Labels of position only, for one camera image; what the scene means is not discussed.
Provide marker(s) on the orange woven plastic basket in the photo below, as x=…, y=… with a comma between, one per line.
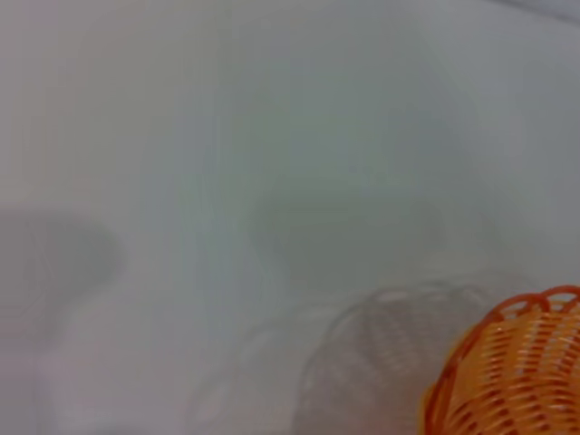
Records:
x=521, y=371

